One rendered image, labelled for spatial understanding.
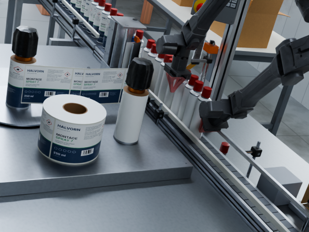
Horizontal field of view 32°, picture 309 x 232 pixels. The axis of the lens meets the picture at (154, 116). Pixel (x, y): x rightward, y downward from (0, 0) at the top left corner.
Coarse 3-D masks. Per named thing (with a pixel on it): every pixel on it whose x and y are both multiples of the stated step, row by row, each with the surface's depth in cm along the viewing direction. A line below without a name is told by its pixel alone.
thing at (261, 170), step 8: (224, 136) 189; (232, 144) 185; (240, 152) 181; (248, 160) 178; (256, 168) 174; (264, 176) 171; (280, 184) 166; (288, 192) 163; (296, 200) 160; (304, 208) 157
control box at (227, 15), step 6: (198, 0) 196; (204, 0) 196; (192, 6) 198; (192, 12) 198; (222, 12) 196; (228, 12) 196; (234, 12) 196; (216, 18) 198; (222, 18) 197; (228, 18) 197; (234, 18) 197
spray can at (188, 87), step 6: (192, 78) 199; (198, 78) 200; (186, 84) 202; (192, 84) 200; (186, 90) 201; (186, 96) 201; (186, 102) 202; (180, 108) 205; (180, 114) 205; (180, 120) 206
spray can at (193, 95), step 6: (198, 84) 194; (192, 90) 197; (198, 90) 195; (192, 96) 196; (198, 96) 195; (192, 102) 197; (186, 108) 199; (192, 108) 198; (186, 114) 200; (192, 114) 199; (186, 120) 200; (186, 126) 201
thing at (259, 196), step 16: (176, 128) 204; (192, 144) 195; (208, 144) 198; (208, 160) 187; (224, 160) 190; (224, 176) 179; (240, 176) 182; (240, 192) 173; (256, 192) 175; (256, 208) 166; (272, 208) 168; (272, 224) 160; (288, 224) 162
